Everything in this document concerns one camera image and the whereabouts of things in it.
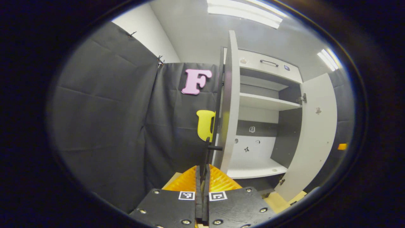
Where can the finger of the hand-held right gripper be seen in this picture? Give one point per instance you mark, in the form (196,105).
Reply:
(342,146)

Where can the small ceiling light panel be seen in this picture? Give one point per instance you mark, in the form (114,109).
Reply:
(328,59)

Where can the white cabinet shelf board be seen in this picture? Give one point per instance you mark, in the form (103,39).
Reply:
(262,101)

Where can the black backdrop cloth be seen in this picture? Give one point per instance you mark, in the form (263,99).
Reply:
(104,120)

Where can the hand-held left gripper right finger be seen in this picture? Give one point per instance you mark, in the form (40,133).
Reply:
(234,205)

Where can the metal cabinet door hinge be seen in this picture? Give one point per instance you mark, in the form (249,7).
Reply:
(281,182)
(302,98)

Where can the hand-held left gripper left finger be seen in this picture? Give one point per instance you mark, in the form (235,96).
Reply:
(171,205)

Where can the large ceiling light panel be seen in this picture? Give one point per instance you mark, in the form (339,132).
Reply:
(243,12)

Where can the white shoe cabinet door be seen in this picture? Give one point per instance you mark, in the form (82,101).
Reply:
(229,110)
(316,142)

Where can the black cloth clip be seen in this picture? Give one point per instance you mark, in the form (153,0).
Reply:
(132,34)
(160,61)

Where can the white double-door shoe cabinet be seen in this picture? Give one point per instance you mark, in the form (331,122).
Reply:
(286,142)

